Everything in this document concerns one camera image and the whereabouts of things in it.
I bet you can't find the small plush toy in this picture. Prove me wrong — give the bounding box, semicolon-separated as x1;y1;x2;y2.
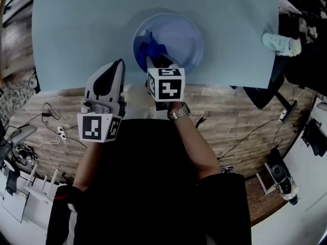
262;33;302;58

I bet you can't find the black bag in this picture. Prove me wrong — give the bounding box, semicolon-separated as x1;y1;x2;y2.
301;118;327;158

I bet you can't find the black office chair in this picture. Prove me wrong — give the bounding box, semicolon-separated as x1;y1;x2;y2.
229;0;327;124

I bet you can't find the person's black shirt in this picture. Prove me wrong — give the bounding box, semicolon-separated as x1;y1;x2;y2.
45;118;252;245

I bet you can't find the white furniture frame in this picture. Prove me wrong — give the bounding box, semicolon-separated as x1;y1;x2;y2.
24;163;61;204

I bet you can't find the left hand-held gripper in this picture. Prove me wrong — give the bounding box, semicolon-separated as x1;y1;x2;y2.
77;58;127;143

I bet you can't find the pale blue big plate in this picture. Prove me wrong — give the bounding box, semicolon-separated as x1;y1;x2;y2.
132;12;204;77

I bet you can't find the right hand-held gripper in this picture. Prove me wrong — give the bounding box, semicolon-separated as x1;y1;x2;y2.
145;54;185;111

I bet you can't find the white stool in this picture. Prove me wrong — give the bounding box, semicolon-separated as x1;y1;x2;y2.
256;162;276;195

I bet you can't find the person's left forearm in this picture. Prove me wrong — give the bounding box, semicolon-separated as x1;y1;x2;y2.
73;141;105;191

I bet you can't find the blue cloth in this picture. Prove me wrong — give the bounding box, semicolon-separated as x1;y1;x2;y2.
137;31;169;66

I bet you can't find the person's right forearm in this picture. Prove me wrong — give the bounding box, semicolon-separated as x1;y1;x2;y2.
167;101;221;180

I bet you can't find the white cable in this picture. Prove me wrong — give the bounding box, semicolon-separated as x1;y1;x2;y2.
38;136;67;148

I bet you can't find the black floor cable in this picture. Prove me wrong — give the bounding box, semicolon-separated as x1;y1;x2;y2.
217;118;281;160

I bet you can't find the grey office chair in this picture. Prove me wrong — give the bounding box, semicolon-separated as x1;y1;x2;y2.
0;125;38;148

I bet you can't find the black grey device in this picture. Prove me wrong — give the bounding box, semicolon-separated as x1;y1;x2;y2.
268;148;299;206

